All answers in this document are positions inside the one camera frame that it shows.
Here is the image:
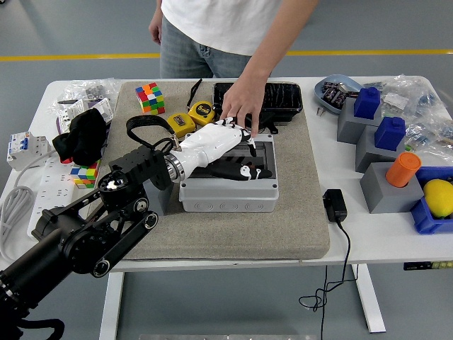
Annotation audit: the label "white power strip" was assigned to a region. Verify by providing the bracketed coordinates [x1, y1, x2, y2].
[27, 157, 78, 237]

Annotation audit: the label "black cloth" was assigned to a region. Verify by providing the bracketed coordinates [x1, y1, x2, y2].
[52, 108, 109, 166]

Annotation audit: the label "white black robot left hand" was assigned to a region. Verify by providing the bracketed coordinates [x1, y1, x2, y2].
[176, 115, 274, 182]

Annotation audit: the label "white purple electrical part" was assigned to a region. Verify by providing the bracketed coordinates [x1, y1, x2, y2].
[55, 98, 116, 135]

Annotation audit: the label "white table leg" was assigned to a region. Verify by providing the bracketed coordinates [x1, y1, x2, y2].
[98, 271, 125, 340]
[350, 263, 386, 334]

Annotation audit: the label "grey-brown fabric mat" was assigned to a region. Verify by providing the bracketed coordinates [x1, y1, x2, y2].
[80, 80, 332, 262]

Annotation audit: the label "grey block holder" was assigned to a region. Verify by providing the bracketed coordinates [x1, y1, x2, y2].
[360, 161, 425, 215]
[355, 124, 408, 174]
[143, 178, 174, 217]
[336, 97, 383, 145]

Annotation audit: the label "blue plastic bin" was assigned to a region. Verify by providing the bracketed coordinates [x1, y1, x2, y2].
[410, 166, 453, 235]

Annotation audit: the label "clear bag of screws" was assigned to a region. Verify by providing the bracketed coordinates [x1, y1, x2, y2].
[56, 77, 121, 107]

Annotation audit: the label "black glossy tray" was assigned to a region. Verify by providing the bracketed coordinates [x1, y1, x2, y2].
[212, 81, 304, 128]

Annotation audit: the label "person's left hand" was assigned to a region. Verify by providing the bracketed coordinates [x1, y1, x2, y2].
[218, 76, 268, 139]

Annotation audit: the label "black table control panel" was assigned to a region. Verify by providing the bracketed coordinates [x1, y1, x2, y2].
[403, 261, 453, 272]

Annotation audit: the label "person's right hand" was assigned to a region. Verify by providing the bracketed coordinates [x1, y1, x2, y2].
[148, 16, 164, 46]

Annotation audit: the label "yellow tape measure black face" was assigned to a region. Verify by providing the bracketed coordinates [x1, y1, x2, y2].
[166, 112, 197, 139]

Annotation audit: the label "grey plastic junction box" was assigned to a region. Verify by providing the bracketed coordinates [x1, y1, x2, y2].
[178, 132, 280, 213]

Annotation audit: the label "light blue dish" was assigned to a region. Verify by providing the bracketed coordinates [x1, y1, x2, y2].
[314, 74, 365, 115]

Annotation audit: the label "black power adapter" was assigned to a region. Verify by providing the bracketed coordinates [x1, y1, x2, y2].
[322, 188, 349, 225]

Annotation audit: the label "yellow lemon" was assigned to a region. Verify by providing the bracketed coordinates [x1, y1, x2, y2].
[423, 178, 453, 219]

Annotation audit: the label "dark purple small packet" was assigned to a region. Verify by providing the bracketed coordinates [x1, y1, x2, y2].
[321, 81, 339, 102]
[332, 89, 350, 108]

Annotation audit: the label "smoky transparent box lid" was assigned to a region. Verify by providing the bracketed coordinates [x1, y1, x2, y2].
[190, 139, 274, 177]

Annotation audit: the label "blue plastic block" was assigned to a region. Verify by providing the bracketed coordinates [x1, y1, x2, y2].
[353, 86, 382, 120]
[374, 116, 406, 152]

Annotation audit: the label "person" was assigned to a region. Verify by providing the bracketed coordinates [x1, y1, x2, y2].
[148, 0, 319, 79]

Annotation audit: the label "small colourful puzzle cube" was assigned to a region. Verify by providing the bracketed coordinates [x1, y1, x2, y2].
[69, 159, 103, 190]

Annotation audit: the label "orange cylinder battery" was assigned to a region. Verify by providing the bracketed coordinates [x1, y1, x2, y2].
[385, 152, 423, 188]

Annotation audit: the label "yellow tape measure round label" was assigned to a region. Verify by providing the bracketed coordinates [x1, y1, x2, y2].
[186, 78, 217, 127]

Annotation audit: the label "clear bag of small parts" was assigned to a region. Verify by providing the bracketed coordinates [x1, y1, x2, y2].
[364, 74, 445, 120]
[403, 106, 453, 157]

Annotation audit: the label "white circuit breaker blue switches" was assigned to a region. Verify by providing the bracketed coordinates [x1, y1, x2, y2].
[6, 130, 50, 172]

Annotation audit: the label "large colourful puzzle cube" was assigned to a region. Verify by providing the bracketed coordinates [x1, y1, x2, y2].
[134, 82, 166, 118]

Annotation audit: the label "black adapter cord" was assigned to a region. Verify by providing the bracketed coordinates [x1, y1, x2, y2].
[299, 219, 360, 340]

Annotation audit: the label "white power strip cable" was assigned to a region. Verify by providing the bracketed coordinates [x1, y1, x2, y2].
[0, 148, 59, 263]

